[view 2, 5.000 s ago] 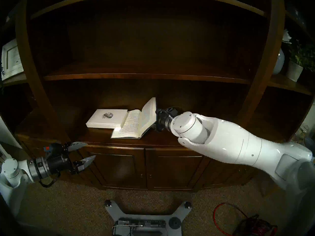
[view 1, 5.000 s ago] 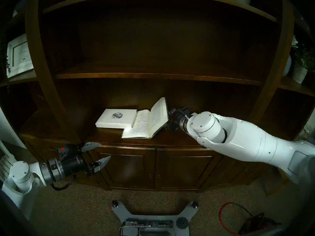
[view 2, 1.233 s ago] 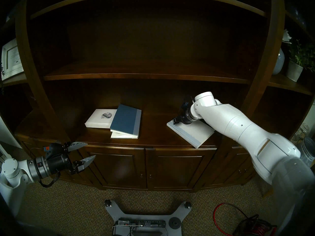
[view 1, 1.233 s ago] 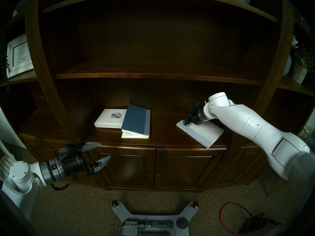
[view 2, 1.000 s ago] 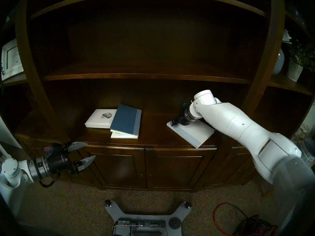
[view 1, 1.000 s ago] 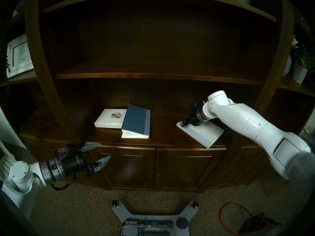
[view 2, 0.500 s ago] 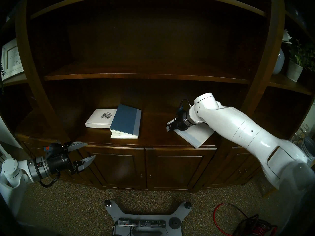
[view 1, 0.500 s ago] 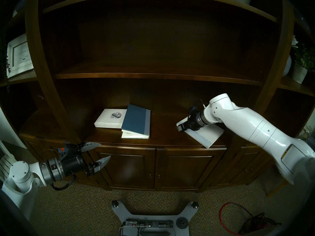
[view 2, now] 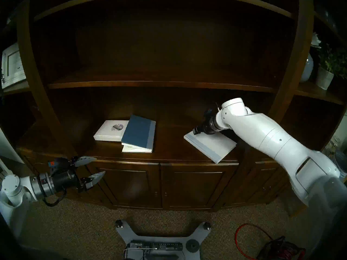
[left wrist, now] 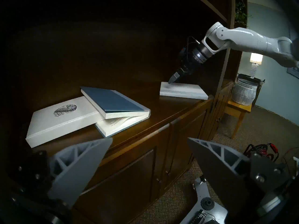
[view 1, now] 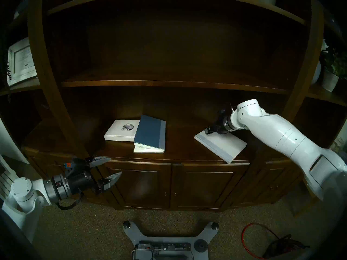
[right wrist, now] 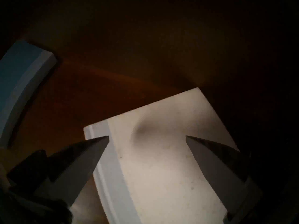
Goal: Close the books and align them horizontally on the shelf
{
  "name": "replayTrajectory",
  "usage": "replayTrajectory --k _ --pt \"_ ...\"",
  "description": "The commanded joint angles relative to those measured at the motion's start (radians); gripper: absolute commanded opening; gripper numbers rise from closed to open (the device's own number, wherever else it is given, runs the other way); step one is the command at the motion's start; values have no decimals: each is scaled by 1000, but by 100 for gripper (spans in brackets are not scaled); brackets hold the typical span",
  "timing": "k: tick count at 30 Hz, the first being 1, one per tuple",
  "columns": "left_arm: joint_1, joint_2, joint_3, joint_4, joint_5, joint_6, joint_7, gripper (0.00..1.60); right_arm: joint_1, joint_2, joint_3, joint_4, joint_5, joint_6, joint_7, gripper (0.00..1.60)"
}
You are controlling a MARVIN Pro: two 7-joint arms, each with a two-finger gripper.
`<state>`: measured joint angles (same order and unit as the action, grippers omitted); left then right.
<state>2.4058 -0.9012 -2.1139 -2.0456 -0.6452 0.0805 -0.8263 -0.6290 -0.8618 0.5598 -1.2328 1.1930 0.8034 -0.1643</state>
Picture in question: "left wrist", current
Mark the round black rubber foot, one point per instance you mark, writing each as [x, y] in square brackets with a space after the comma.
[208, 204]

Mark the lit white table lamp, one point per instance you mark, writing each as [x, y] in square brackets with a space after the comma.
[255, 60]

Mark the light wooden side table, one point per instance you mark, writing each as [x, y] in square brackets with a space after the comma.
[238, 109]

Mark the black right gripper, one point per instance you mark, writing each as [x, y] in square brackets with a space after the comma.
[188, 61]

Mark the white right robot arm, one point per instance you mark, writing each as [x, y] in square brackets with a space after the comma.
[245, 41]

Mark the dark brown wooden bookcase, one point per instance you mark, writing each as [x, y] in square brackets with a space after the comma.
[144, 123]

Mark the blue cover hardback book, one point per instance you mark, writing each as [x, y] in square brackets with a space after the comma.
[112, 99]

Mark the grey ribbed jar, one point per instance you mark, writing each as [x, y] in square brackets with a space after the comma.
[244, 92]

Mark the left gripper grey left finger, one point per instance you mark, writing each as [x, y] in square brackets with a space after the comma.
[77, 169]

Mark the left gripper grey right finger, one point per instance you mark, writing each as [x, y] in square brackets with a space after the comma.
[224, 179]

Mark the white book with round print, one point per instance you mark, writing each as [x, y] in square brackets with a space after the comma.
[60, 118]

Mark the green plant in white pot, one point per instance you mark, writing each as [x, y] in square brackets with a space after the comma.
[240, 14]

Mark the white book pale blue spine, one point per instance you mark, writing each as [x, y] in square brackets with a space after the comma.
[184, 90]

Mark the black power strip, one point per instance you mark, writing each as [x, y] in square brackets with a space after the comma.
[199, 217]

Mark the grey metal robot base plate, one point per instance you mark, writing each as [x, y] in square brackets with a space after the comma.
[203, 202]

